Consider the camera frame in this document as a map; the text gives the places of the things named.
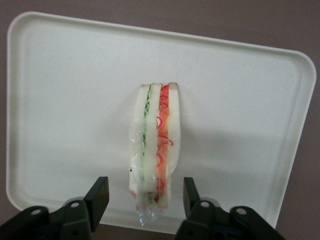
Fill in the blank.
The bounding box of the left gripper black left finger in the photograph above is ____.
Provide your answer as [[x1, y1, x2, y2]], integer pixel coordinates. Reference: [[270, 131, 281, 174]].
[[0, 176, 110, 240]]

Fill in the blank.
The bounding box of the cream plastic tray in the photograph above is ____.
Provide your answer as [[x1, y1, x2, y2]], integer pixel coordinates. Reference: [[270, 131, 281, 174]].
[[5, 11, 317, 235]]

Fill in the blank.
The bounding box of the triangle sandwich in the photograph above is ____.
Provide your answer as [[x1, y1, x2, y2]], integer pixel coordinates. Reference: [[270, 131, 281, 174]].
[[127, 81, 183, 227]]

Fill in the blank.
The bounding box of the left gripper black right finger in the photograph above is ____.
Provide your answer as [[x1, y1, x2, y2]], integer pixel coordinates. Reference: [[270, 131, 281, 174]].
[[174, 177, 286, 240]]

